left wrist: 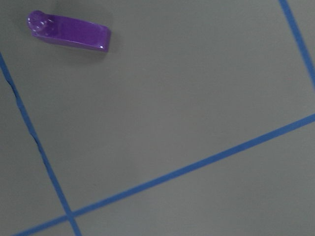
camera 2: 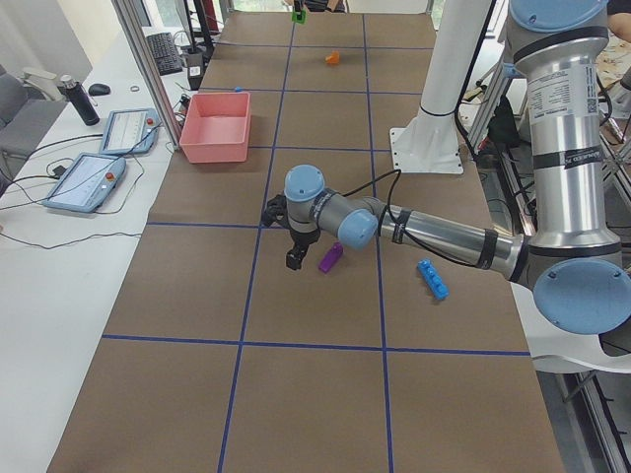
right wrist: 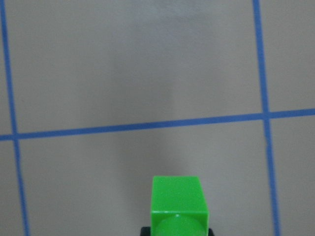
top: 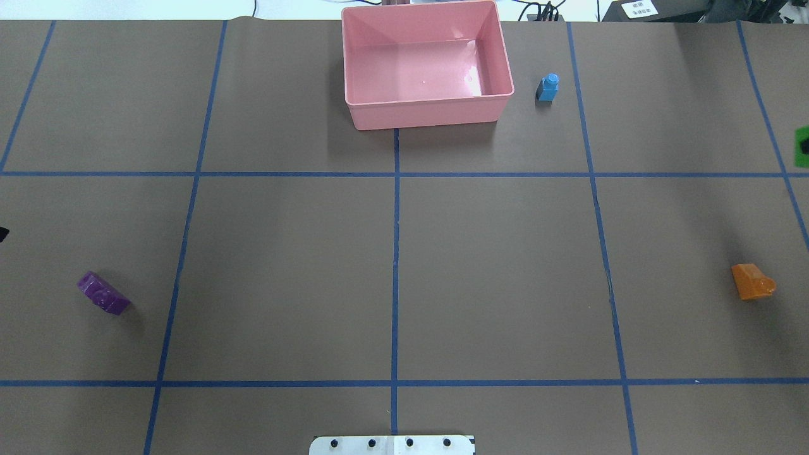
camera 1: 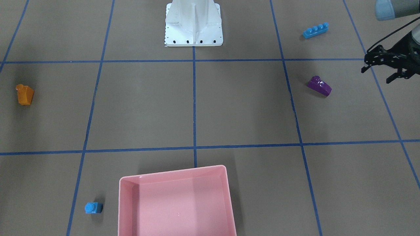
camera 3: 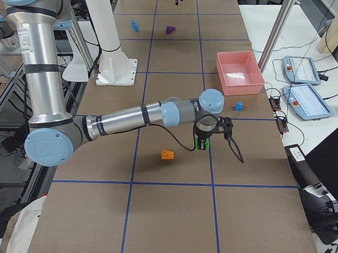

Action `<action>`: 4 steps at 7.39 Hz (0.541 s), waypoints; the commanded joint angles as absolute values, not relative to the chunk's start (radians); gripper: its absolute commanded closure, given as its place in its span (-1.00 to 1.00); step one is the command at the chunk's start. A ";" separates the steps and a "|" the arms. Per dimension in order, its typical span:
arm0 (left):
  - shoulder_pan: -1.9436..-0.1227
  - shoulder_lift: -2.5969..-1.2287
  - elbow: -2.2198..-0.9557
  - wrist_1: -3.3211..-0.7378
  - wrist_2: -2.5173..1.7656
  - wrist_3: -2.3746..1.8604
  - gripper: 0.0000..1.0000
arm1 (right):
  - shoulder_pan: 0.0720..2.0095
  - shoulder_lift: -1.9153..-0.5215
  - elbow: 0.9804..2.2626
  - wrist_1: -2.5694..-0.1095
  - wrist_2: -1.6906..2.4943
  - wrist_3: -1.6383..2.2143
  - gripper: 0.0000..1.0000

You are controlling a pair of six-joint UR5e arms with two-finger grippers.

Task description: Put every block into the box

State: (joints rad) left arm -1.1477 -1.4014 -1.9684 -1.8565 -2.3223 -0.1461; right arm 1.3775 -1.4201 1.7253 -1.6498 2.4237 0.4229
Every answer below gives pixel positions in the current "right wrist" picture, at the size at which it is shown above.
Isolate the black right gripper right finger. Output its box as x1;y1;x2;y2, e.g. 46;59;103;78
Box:
208;228;215;236

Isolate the green two-stud block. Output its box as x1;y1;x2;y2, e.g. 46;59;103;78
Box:
150;176;210;236

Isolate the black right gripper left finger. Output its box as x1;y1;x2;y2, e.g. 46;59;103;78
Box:
141;227;151;236

